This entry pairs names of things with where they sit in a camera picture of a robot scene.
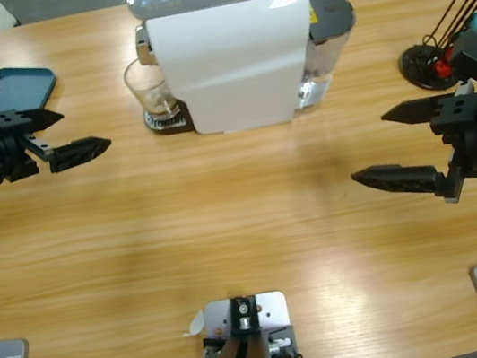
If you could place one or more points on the clear drinking glass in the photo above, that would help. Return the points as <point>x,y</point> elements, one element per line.
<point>149,88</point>

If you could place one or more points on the white capsule coffee machine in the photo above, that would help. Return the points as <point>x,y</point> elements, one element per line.
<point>230,67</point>

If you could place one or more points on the red coffee capsule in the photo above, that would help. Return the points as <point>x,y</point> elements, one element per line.
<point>443,68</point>

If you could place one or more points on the teal serving tray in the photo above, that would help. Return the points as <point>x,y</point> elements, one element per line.
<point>24,86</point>

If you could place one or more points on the black capsule holder with rods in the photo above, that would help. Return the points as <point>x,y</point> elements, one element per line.
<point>418,68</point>

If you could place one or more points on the white tape tab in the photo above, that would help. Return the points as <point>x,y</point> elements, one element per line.
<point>195,324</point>

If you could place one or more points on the white camera mount with post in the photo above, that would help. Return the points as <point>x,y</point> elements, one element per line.
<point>273,310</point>

